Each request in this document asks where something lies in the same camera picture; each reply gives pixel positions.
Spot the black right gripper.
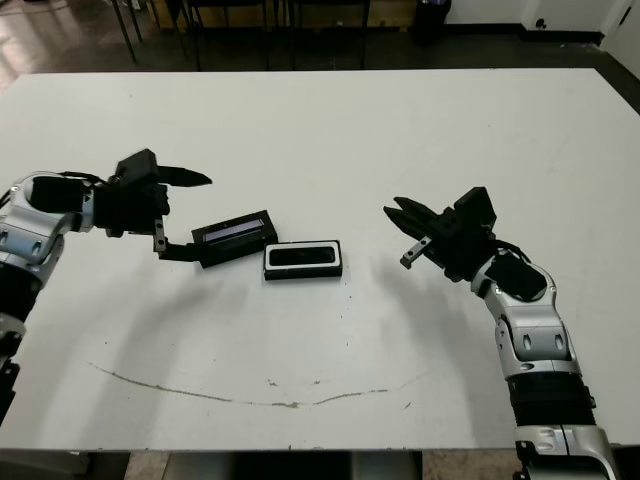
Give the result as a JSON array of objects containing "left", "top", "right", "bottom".
[{"left": 382, "top": 196, "right": 502, "bottom": 284}]

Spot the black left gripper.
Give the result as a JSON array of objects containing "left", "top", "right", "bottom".
[{"left": 91, "top": 164, "right": 214, "bottom": 265}]

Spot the black box lid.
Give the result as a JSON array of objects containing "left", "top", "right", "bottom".
[{"left": 191, "top": 209, "right": 280, "bottom": 270}]

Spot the slim black camera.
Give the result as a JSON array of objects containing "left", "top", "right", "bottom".
[{"left": 269, "top": 245, "right": 335, "bottom": 265}]

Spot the black box base white insert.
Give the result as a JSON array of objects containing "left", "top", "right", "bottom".
[{"left": 263, "top": 239, "right": 344, "bottom": 282}]

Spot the black chair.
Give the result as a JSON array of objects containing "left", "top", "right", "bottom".
[
  {"left": 187, "top": 0, "right": 274, "bottom": 71},
  {"left": 289, "top": 0, "right": 371, "bottom": 71}
]

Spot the black trash bin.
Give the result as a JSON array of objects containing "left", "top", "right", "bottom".
[{"left": 412, "top": 0, "right": 454, "bottom": 47}]

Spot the light wooden board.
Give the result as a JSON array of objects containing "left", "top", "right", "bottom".
[{"left": 199, "top": 7, "right": 419, "bottom": 31}]

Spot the white door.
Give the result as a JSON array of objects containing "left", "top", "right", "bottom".
[{"left": 599, "top": 0, "right": 640, "bottom": 54}]

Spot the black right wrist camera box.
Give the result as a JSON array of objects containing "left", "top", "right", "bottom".
[{"left": 452, "top": 186, "right": 498, "bottom": 232}]

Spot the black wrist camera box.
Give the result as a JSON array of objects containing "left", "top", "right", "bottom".
[
  {"left": 116, "top": 148, "right": 162, "bottom": 187},
  {"left": 452, "top": 186, "right": 498, "bottom": 232}
]

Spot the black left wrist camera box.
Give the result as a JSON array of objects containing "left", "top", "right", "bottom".
[{"left": 116, "top": 148, "right": 162, "bottom": 187}]

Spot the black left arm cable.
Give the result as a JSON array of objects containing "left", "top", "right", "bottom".
[{"left": 59, "top": 171, "right": 119, "bottom": 185}]

